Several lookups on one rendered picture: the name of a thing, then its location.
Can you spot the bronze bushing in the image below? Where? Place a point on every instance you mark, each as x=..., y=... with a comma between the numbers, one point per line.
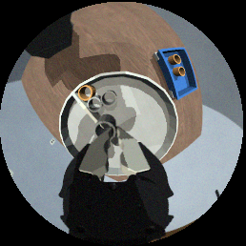
x=81, y=92
x=179, y=71
x=174, y=59

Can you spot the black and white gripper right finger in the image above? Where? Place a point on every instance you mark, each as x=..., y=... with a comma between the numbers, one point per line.
x=137, y=159

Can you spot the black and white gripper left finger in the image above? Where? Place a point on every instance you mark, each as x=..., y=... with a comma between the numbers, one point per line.
x=92, y=159

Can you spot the blue crate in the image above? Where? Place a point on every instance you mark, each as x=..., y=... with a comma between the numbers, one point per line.
x=179, y=86

